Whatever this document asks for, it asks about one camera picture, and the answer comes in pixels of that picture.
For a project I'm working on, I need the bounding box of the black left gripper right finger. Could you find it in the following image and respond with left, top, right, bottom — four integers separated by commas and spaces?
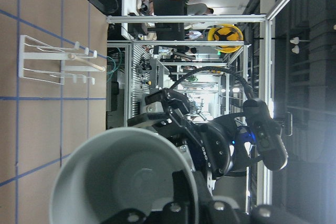
193, 170, 316, 224

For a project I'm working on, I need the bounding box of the wooden rack dowel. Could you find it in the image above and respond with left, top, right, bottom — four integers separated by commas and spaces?
68, 54, 106, 71

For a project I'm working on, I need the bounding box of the white wire cup rack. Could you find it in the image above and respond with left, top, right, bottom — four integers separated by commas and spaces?
18, 35, 104, 85

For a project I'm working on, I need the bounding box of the white plastic cup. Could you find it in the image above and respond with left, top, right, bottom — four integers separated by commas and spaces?
49, 127, 200, 223

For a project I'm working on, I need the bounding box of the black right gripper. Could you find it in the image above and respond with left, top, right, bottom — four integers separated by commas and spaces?
128, 88, 231, 179

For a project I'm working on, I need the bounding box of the black computer monitor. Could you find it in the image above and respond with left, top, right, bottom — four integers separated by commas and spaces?
152, 0, 187, 41

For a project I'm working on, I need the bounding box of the yellow hard hat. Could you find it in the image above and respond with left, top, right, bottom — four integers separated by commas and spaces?
207, 24, 244, 54

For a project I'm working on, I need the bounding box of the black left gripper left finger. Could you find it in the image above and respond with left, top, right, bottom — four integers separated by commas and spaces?
102, 171, 198, 224

